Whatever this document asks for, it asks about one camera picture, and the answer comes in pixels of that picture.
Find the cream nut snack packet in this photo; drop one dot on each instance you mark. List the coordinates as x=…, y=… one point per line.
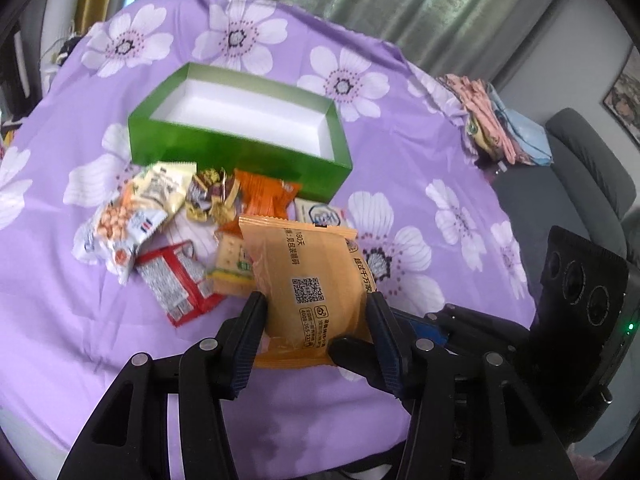
x=162, y=186

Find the red silver snack packet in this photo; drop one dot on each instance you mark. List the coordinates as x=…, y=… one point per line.
x=179, y=282

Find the green cardboard box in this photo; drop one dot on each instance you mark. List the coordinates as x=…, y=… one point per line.
x=223, y=119

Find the framed wall picture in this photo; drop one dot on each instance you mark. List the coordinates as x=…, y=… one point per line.
x=623, y=98

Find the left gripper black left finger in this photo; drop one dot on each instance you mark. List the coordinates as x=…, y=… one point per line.
x=126, y=436

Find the yellow-orange snack packet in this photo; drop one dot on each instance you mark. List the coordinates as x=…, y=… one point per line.
x=315, y=280

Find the gold brown candy packet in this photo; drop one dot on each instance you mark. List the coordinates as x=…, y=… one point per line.
x=212, y=196

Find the white peanut snack packet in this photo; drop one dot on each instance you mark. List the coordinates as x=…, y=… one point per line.
x=115, y=234

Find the grey sofa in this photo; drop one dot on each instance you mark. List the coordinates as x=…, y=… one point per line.
x=585, y=191

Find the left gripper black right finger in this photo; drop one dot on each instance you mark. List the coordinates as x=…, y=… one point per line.
x=456, y=373

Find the white red-bean cake packet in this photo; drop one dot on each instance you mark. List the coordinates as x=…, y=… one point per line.
x=319, y=214

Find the pile of folded clothes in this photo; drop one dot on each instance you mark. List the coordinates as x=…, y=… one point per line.
x=503, y=134

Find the yellow soda cracker packet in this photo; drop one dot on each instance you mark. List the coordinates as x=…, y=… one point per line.
x=232, y=274

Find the dark orange snack packet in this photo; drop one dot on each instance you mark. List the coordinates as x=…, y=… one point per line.
x=261, y=196

